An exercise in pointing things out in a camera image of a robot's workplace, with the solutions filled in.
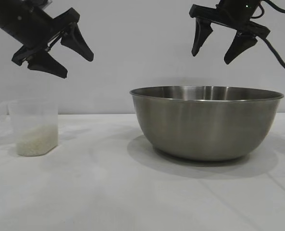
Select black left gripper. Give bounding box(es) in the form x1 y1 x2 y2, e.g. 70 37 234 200
0 0 94 78

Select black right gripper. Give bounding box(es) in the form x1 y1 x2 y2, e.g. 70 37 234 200
189 0 270 65

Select translucent plastic measuring cup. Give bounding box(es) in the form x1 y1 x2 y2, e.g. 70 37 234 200
0 99 59 157

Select stainless steel mixing bowl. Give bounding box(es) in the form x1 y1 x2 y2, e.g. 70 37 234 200
129 86 285 161

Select white rice grains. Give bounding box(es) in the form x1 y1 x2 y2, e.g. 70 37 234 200
16 124 59 156

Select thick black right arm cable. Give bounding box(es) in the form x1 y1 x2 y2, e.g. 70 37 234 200
261 36 285 78

